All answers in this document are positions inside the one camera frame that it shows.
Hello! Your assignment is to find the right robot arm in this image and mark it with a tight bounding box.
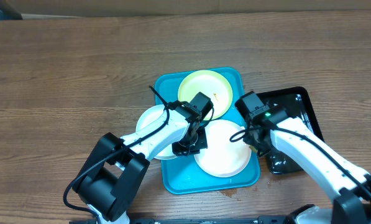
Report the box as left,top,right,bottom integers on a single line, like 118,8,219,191
245,113,371,223

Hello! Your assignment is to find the black water tray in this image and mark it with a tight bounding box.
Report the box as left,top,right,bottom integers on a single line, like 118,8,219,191
257,86,324,175

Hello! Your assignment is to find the green yellow sponge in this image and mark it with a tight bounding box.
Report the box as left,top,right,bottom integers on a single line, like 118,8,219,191
249,145,259,154

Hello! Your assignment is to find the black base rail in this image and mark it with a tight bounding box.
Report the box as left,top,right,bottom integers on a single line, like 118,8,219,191
70,214,298,224

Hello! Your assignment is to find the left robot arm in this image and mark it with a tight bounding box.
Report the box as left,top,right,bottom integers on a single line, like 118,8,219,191
67,108,207,223

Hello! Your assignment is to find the yellow-green plate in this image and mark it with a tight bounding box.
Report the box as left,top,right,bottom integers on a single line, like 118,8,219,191
178,70,233,119

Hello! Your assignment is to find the teal plastic tray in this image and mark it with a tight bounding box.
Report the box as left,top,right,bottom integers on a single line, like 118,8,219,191
154,67,260,195

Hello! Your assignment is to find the white plate with blue rim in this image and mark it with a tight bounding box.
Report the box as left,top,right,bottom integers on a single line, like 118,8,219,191
136,105,189,161

